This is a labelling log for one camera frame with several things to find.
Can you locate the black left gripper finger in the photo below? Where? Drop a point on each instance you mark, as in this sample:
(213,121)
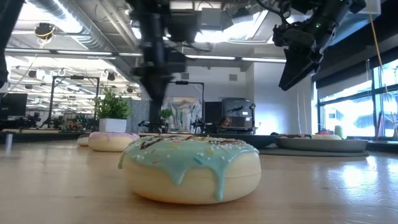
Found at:
(155,93)

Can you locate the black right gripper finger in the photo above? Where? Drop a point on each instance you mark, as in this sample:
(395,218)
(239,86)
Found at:
(298,70)

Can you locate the large chocolate glazed donut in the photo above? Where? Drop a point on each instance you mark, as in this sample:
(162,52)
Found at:
(293,136)

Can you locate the large pink glazed donut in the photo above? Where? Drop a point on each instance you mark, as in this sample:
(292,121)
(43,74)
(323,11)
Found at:
(109,144)

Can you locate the large white sprinkled donut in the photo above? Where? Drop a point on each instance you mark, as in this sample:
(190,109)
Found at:
(326,137)

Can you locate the small chocolate glazed donut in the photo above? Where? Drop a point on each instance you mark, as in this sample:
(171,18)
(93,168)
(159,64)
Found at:
(82,141)

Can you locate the large mint green donut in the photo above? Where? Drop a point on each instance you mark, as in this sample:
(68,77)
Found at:
(186,180)

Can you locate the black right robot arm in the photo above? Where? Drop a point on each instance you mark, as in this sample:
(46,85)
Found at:
(339,12)

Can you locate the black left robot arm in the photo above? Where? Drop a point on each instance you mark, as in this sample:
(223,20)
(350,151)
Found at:
(7,37)

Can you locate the small green background plant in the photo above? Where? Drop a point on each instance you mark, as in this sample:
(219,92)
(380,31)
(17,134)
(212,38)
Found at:
(166,113)

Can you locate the white hanging cloth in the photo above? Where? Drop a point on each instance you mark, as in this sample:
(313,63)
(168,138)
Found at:
(186,112)

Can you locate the small potted green plant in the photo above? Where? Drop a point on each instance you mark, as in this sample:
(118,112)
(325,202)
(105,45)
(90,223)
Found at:
(112,124)

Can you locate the long ceiling light strip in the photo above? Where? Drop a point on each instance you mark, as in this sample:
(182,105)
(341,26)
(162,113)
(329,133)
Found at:
(84,53)
(211,57)

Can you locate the person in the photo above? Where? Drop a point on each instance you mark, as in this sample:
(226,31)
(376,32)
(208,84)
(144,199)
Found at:
(227,122)

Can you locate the grey round plate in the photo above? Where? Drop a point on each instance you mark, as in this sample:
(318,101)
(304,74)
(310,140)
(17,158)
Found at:
(323,145)

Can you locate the round dark grey placemat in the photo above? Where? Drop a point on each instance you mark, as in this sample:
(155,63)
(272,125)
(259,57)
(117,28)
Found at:
(311,153)

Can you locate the black framed window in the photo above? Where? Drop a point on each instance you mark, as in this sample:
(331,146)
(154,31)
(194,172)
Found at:
(374,118)

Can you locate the black computer monitor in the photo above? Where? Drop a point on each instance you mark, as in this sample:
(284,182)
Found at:
(12,104)

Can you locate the black tubular stand frame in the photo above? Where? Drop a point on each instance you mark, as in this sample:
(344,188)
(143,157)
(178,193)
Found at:
(186,82)
(74,77)

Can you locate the silver ventilation duct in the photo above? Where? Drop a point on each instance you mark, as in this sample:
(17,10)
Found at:
(59,7)

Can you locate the black ceiling camera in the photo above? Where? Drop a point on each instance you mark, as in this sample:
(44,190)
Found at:
(44,30)

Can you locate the black aluminium table frame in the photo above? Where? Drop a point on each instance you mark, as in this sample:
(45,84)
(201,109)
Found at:
(46,136)

